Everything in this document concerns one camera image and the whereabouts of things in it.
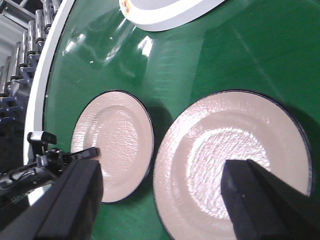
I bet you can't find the other arm gripper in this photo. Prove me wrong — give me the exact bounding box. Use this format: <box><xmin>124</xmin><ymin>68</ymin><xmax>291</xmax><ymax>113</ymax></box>
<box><xmin>0</xmin><ymin>131</ymin><xmax>103</xmax><ymax>240</ymax></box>

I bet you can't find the white outer conveyor rim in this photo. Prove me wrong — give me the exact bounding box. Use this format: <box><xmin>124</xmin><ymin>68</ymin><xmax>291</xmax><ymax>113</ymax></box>
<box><xmin>23</xmin><ymin>0</ymin><xmax>75</xmax><ymax>165</ymax></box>

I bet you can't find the white inner conveyor ring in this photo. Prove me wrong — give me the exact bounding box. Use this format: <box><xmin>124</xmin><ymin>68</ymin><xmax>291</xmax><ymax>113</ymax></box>
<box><xmin>118</xmin><ymin>0</ymin><xmax>226</xmax><ymax>33</ymax></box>

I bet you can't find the metal roller rack shelving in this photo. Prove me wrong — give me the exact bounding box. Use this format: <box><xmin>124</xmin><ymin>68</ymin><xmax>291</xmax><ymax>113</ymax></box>
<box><xmin>0</xmin><ymin>0</ymin><xmax>62</xmax><ymax>125</ymax></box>

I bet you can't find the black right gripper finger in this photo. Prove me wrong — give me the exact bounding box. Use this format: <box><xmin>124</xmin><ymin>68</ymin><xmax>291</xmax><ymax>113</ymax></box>
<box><xmin>220</xmin><ymin>159</ymin><xmax>320</xmax><ymax>240</ymax></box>

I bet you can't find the cream plate black rim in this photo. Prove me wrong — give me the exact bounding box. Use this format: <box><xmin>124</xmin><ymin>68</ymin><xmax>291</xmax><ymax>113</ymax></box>
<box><xmin>70</xmin><ymin>90</ymin><xmax>154</xmax><ymax>204</ymax></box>
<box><xmin>153</xmin><ymin>90</ymin><xmax>313</xmax><ymax>240</ymax></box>

